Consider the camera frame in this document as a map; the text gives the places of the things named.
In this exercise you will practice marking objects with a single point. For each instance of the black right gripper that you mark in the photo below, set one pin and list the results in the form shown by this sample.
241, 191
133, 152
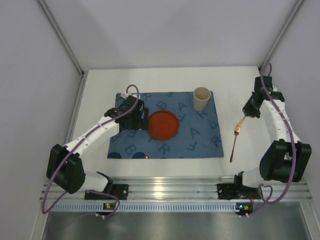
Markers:
250, 110

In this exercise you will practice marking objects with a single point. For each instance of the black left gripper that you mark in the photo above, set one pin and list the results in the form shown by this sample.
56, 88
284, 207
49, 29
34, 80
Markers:
142, 116

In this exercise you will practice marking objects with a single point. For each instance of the red round plastic plate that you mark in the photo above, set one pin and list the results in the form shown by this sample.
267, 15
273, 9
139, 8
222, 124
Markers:
163, 125

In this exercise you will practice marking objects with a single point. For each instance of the gold ornate spoon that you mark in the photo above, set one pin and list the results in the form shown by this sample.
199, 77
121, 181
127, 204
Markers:
239, 124

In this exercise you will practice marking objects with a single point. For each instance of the copper-coloured fork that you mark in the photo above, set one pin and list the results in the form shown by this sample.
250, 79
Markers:
236, 133

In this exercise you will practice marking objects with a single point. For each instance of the beige paper cup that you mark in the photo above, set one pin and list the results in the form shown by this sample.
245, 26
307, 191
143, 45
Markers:
201, 96

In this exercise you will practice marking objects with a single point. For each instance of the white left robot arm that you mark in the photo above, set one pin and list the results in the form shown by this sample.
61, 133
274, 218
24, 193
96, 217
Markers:
68, 164

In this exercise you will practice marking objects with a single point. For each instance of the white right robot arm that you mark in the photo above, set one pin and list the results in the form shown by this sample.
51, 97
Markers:
275, 165

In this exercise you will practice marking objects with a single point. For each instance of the aluminium front rail frame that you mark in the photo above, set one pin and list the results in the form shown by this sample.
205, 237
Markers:
183, 188

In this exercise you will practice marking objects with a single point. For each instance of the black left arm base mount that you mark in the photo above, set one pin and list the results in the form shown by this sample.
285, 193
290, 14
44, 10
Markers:
119, 191

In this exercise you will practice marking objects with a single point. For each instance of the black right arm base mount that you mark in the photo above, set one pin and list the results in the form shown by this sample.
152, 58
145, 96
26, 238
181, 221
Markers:
236, 190

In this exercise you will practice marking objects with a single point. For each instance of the right aluminium corner post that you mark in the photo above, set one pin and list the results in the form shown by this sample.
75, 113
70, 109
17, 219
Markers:
293, 13

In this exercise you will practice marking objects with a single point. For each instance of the aluminium corner post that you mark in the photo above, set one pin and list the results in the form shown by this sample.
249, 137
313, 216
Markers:
59, 34
293, 13

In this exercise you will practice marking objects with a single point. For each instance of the perforated white cable duct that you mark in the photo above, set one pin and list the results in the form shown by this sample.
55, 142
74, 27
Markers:
153, 207

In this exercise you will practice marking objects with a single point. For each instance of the left aluminium corner post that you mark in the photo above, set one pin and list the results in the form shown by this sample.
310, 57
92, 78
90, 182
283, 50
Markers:
59, 34

